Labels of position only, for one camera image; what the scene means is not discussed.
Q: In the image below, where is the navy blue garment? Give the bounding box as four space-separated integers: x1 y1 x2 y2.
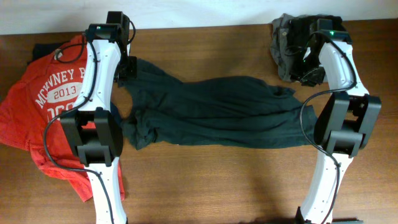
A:
27 42 122 126

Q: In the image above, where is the black folded garment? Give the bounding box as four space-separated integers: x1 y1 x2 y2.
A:
285 14 347 63

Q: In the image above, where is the red soccer t-shirt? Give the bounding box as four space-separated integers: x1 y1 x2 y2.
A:
0 34 126 203

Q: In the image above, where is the dark green t-shirt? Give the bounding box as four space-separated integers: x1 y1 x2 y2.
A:
122 60 317 150

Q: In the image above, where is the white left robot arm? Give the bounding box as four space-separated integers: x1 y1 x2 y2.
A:
60 23 129 224

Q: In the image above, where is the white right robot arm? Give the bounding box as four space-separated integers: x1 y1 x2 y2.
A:
294 29 382 223

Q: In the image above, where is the grey folded garment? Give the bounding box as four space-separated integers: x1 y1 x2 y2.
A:
270 14 297 82

